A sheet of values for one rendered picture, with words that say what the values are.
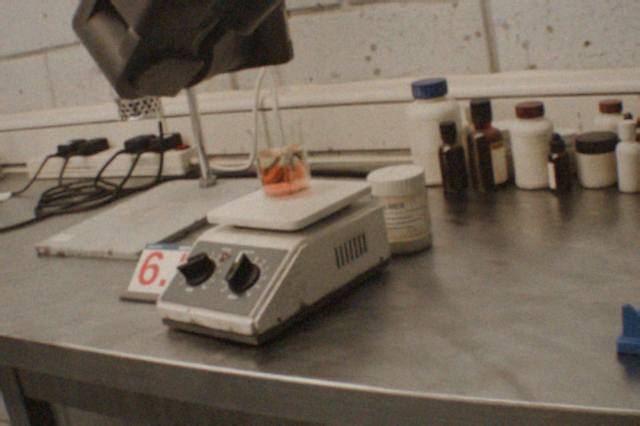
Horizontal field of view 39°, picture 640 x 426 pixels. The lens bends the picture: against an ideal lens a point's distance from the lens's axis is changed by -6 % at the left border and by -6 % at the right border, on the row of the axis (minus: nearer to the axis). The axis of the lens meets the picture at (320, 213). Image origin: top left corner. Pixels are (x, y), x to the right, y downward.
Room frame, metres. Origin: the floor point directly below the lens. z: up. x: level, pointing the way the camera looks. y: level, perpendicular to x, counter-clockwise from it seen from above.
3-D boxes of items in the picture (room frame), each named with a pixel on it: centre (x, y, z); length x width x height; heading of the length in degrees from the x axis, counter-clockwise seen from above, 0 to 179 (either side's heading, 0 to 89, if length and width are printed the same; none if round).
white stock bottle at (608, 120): (1.09, -0.38, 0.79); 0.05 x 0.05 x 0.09
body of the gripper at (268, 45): (0.77, 0.06, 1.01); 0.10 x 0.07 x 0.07; 72
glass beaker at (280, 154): (0.89, 0.03, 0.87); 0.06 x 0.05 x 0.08; 126
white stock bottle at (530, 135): (1.08, -0.27, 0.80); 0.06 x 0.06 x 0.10
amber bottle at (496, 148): (1.10, -0.21, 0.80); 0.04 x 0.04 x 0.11
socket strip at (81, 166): (1.60, 0.35, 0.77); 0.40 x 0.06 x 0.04; 56
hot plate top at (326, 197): (0.87, 0.03, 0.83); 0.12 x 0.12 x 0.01; 48
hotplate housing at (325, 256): (0.85, 0.04, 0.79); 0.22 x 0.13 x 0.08; 138
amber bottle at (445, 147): (1.12, -0.17, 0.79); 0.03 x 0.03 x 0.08
